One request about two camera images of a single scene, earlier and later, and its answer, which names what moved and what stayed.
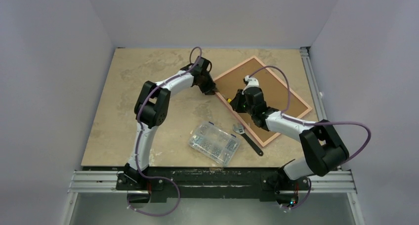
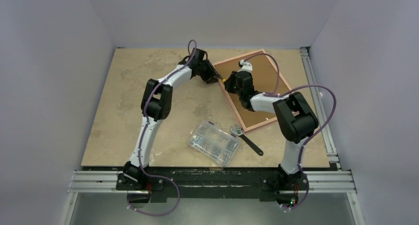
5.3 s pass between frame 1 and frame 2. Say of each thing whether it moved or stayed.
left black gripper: moved
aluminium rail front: stayed
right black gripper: moved
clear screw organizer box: stayed
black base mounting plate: stayed
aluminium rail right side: stayed
